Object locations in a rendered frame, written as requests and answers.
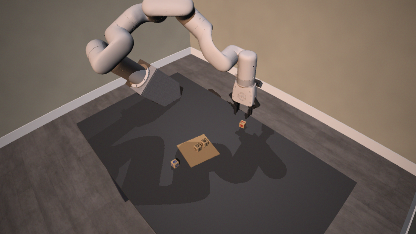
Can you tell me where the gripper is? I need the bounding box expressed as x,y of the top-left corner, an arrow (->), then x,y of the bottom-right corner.
229,80 -> 261,118

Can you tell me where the orange flat mat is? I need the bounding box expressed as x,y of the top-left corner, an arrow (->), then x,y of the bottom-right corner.
177,134 -> 220,168

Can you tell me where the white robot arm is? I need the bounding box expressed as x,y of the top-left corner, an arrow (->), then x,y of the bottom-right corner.
86,0 -> 263,88

